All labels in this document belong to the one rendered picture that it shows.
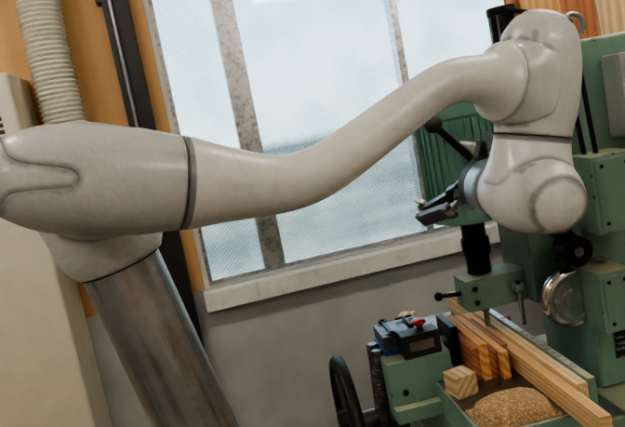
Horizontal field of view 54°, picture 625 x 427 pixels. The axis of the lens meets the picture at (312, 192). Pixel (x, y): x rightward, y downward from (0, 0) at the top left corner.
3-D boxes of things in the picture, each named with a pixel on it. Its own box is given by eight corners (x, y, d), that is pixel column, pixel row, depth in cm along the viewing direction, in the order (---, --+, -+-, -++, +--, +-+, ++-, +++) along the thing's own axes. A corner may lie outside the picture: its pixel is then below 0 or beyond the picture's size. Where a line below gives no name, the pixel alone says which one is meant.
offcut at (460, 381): (479, 392, 117) (475, 371, 117) (458, 400, 116) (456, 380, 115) (465, 384, 121) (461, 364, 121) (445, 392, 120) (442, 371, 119)
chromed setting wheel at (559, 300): (541, 330, 125) (533, 273, 124) (597, 316, 127) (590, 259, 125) (550, 335, 122) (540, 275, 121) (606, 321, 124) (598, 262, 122)
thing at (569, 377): (450, 310, 163) (447, 292, 163) (458, 308, 163) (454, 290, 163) (580, 412, 104) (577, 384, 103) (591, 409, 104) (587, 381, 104)
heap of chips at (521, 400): (464, 410, 112) (461, 391, 111) (536, 392, 113) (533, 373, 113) (485, 434, 103) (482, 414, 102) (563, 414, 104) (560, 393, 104)
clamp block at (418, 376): (376, 379, 138) (368, 341, 137) (432, 365, 140) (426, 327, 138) (393, 408, 123) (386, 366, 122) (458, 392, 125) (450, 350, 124)
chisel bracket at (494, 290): (458, 311, 138) (452, 274, 137) (516, 297, 140) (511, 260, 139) (471, 321, 131) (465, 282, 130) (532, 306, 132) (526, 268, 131)
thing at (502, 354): (457, 338, 144) (453, 315, 144) (463, 337, 144) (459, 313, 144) (504, 380, 120) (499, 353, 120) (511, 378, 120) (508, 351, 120)
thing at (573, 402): (465, 329, 148) (462, 313, 148) (472, 327, 149) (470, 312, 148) (603, 442, 95) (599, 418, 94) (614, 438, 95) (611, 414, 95)
